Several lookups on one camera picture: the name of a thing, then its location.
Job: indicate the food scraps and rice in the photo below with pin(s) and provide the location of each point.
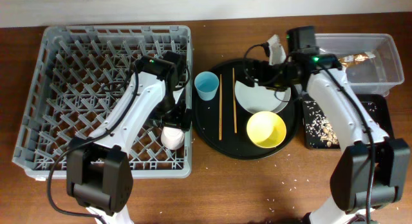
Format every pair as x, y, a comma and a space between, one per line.
318, 130

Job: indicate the grey round plate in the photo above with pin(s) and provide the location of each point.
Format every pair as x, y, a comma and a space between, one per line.
259, 98

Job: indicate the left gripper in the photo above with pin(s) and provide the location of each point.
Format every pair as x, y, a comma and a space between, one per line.
179, 119

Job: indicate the clear plastic bin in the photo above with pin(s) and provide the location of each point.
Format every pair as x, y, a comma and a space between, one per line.
377, 74

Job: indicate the yellow bowl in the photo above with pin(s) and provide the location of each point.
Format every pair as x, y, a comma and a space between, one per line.
266, 129

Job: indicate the wooden chopstick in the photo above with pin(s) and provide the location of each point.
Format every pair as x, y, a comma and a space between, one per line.
220, 109
234, 100

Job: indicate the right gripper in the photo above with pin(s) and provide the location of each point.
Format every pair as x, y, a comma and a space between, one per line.
267, 80

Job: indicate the pink plastic cup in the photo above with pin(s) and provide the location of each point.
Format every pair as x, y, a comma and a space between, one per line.
172, 138

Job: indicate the black rectangular tray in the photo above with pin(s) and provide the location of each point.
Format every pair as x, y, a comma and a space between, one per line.
377, 108

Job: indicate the round black tray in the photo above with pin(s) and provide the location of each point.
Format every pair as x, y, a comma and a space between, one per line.
205, 119

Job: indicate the blue plastic cup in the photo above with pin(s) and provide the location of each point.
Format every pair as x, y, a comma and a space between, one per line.
206, 84

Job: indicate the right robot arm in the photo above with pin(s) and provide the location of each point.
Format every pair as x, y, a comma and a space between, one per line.
371, 172

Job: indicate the gold foil wrapper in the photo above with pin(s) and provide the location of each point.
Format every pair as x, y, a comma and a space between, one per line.
355, 59

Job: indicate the grey dishwasher rack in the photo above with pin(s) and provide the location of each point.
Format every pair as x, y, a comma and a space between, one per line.
65, 99

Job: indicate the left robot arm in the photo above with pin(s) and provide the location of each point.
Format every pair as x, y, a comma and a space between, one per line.
99, 176

